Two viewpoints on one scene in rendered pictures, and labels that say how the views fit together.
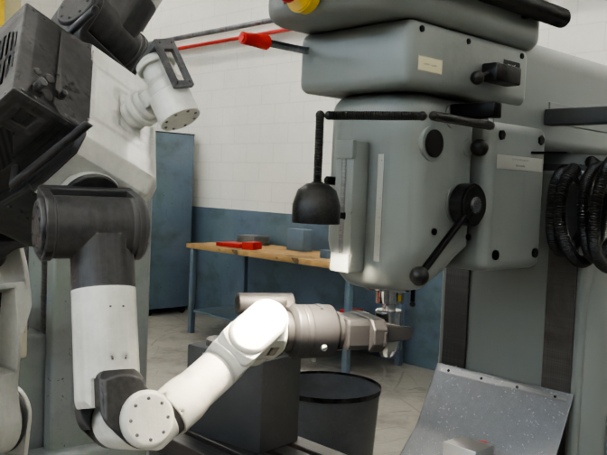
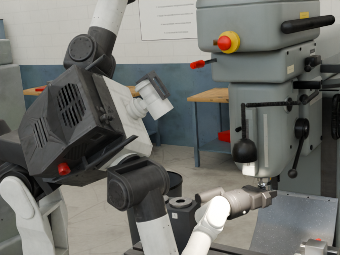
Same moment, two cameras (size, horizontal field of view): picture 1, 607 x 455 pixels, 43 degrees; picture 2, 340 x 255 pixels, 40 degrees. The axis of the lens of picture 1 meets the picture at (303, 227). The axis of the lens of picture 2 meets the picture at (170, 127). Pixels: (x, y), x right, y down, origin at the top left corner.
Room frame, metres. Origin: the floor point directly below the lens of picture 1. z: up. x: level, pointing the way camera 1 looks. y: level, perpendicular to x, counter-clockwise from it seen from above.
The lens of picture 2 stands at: (-0.07, 0.49, 1.84)
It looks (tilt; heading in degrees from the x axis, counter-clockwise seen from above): 13 degrees down; 347
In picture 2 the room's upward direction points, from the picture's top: 4 degrees counter-clockwise
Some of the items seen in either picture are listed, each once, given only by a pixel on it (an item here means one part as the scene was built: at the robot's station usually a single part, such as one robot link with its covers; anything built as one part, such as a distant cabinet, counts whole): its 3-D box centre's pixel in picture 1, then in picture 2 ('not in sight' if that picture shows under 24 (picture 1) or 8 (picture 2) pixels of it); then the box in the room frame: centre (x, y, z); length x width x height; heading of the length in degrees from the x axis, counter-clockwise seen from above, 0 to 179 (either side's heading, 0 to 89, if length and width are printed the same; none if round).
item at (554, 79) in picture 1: (549, 108); (307, 52); (1.67, -0.51, 1.66); 0.80 x 0.23 x 0.20; 134
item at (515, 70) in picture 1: (490, 76); (309, 63); (1.27, -0.29, 1.66); 0.12 x 0.04 x 0.04; 134
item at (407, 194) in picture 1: (396, 192); (263, 125); (1.33, -0.16, 1.47); 0.21 x 0.19 x 0.32; 44
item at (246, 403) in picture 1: (242, 388); (170, 223); (1.63, 0.12, 1.04); 0.22 x 0.12 x 0.20; 51
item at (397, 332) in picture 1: (396, 333); (271, 195); (1.30, -0.16, 1.23); 0.06 x 0.02 x 0.03; 111
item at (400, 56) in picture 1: (416, 71); (266, 59); (1.35, -0.18, 1.68); 0.34 x 0.24 x 0.10; 134
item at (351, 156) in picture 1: (350, 206); (249, 141); (1.25, -0.07, 1.45); 0.04 x 0.04 x 0.21; 44
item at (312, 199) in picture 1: (316, 202); (244, 149); (1.16, -0.02, 1.45); 0.07 x 0.07 x 0.06
